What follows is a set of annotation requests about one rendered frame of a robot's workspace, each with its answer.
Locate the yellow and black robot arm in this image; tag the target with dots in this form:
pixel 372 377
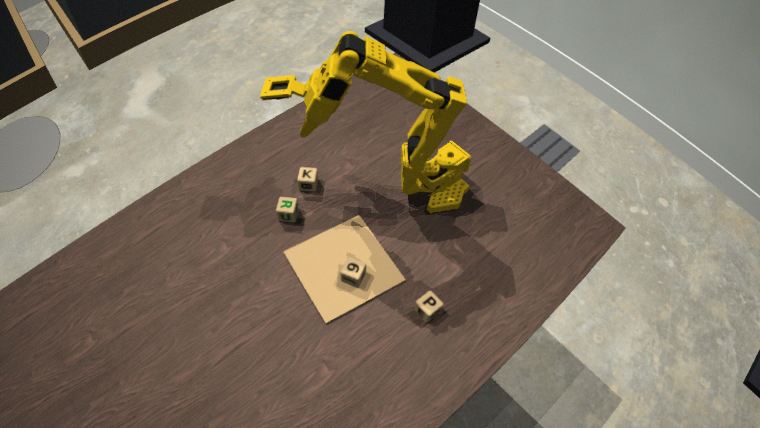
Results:
pixel 370 60

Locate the beige flat mat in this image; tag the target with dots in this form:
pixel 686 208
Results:
pixel 318 261

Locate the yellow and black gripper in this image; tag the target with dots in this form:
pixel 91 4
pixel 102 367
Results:
pixel 318 110

